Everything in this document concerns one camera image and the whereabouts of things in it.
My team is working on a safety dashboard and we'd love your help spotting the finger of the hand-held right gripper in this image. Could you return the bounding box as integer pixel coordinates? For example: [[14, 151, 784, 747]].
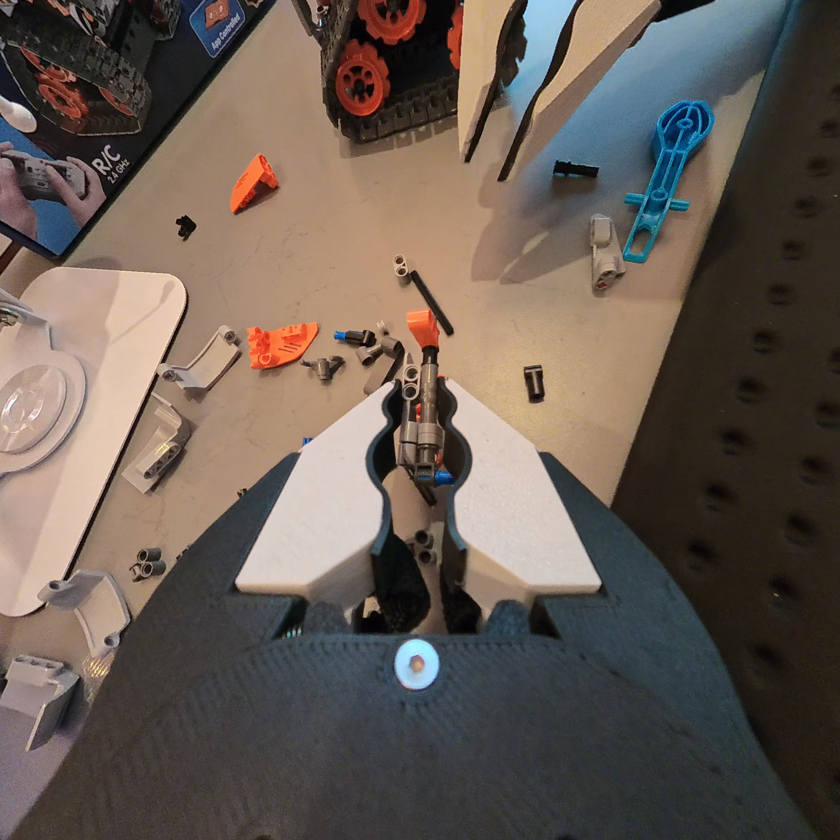
[[456, 0, 530, 164], [497, 0, 661, 182]]

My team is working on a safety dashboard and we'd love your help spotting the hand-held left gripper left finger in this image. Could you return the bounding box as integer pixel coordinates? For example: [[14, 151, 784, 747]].
[[234, 379, 432, 635]]

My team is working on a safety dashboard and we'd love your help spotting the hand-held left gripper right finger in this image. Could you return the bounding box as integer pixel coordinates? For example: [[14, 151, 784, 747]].
[[438, 379, 603, 635]]

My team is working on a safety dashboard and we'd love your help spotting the grey cylinder axle assembly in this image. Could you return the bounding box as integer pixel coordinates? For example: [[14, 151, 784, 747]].
[[399, 346, 455, 508]]

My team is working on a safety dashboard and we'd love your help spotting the light grey long block piece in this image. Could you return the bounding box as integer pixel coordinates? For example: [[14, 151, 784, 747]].
[[588, 214, 626, 293]]

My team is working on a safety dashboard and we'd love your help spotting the orange angled axle connector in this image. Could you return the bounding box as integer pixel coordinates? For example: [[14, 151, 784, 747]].
[[406, 310, 441, 352]]

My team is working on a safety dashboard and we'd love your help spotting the tracked toy robot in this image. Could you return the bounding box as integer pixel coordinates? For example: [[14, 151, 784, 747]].
[[292, 0, 463, 142]]

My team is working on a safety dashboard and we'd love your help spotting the teal separator tool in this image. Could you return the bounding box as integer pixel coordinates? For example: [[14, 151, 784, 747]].
[[622, 100, 715, 265]]

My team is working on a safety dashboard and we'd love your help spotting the grey curved panel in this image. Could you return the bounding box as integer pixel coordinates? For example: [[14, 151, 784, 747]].
[[156, 325, 241, 393], [121, 394, 193, 493], [37, 570, 131, 660]]

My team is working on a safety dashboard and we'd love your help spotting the grey L-shaped beam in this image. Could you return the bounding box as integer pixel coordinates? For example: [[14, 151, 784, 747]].
[[364, 338, 406, 396]]

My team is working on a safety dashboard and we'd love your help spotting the orange flat panel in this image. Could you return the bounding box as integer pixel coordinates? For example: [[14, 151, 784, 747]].
[[247, 322, 320, 371]]

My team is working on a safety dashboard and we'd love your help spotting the black dimpled mat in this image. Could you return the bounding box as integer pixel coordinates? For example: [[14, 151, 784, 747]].
[[610, 0, 840, 840]]

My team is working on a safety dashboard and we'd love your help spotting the long black axle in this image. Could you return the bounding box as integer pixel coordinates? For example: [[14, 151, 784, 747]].
[[412, 272, 455, 336]]

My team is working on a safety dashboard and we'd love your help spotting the orange wedge brick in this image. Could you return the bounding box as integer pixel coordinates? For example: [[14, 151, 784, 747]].
[[230, 154, 280, 214]]

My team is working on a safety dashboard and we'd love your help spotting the white stand base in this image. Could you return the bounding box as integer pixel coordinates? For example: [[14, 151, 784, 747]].
[[0, 266, 189, 618]]

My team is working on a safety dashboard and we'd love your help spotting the light grey angled panel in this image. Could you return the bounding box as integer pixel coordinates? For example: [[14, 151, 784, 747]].
[[0, 655, 81, 752]]

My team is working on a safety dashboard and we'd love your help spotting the robot kit box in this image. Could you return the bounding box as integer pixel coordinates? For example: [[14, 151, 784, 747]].
[[0, 0, 277, 258]]

